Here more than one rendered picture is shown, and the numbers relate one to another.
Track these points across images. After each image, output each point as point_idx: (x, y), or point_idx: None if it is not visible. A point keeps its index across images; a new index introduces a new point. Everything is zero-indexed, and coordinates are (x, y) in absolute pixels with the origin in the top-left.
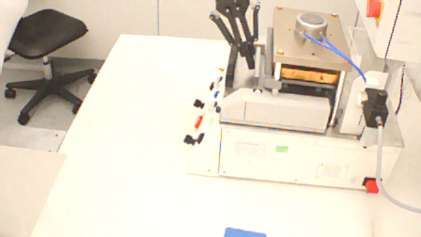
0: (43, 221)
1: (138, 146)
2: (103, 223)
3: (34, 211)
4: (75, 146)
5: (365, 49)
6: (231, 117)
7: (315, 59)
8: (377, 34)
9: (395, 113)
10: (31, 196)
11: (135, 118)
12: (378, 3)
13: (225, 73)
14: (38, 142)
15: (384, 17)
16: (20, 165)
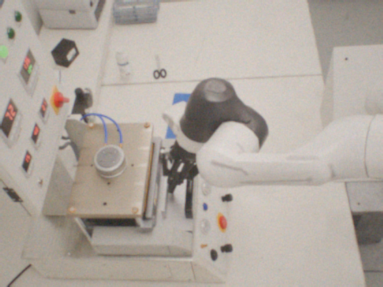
0: (317, 124)
1: (273, 203)
2: (274, 131)
3: (323, 117)
4: (332, 194)
5: (54, 185)
6: None
7: (118, 123)
8: (63, 104)
9: (7, 286)
10: (325, 112)
11: (288, 238)
12: (57, 92)
13: (199, 231)
14: (370, 192)
15: (59, 84)
16: (330, 91)
